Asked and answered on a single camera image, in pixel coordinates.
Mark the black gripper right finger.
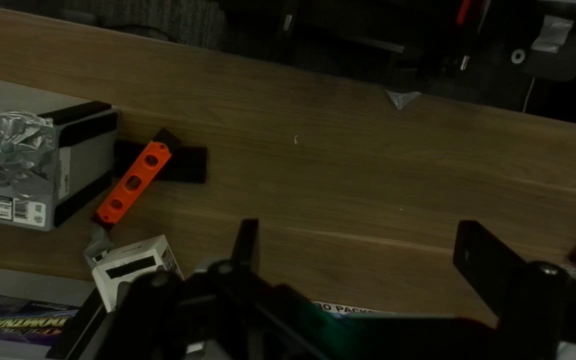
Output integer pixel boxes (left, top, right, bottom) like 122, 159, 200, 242
451, 218, 569, 360

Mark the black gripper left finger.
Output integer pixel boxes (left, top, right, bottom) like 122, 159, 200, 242
195, 218, 344, 360

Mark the small white cardboard box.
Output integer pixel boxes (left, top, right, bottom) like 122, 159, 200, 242
81, 232, 183, 317

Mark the blue cardboard box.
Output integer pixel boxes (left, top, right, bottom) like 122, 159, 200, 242
313, 198, 576, 323

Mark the grey cardboard box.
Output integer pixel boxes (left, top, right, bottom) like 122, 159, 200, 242
0, 74, 119, 235

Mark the black box with Dominator label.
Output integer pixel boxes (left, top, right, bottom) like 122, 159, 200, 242
0, 266, 104, 360

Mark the black flat block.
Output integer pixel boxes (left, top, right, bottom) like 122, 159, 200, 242
112, 129, 209, 187

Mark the orange level tool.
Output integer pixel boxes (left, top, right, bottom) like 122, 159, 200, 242
93, 141, 174, 228

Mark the grey tape piece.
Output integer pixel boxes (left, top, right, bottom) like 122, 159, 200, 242
384, 88, 423, 113

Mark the crumpled foil sheet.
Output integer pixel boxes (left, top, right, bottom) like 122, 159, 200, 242
0, 108, 60, 187

